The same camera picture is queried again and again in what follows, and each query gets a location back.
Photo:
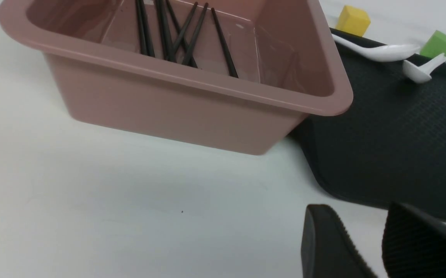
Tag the white spoon middle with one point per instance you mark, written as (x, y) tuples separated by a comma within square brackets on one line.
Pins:
[(422, 74)]

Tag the black chopstick rightmost in bin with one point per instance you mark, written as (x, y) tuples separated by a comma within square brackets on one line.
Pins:
[(226, 52)]

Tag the black plastic tray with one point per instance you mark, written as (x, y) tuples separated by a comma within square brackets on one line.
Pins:
[(390, 146)]

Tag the black chopstick in bin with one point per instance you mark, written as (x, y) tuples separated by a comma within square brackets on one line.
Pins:
[(168, 52), (146, 29), (142, 41), (226, 52)]

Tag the black chopstick leftmost in bin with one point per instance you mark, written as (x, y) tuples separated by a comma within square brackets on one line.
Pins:
[(142, 41)]

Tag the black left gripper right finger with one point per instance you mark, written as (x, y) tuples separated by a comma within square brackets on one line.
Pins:
[(413, 243)]

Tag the white spoon far left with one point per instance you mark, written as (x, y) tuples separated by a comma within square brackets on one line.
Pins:
[(385, 53)]

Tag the black chopstick long diagonal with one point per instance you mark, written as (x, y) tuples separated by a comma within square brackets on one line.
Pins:
[(188, 59)]

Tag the white spoon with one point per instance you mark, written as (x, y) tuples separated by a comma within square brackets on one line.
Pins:
[(422, 74), (385, 53)]

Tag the pink plastic bin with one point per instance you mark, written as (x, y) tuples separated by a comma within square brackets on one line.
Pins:
[(286, 60)]

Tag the green cube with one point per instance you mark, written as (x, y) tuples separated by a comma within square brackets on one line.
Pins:
[(435, 46)]

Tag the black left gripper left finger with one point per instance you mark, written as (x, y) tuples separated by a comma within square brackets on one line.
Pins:
[(327, 249)]

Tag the yellow cube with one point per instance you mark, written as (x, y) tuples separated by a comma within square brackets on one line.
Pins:
[(353, 20)]

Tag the black chopstick crossing in bin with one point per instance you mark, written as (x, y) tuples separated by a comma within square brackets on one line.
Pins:
[(181, 31)]

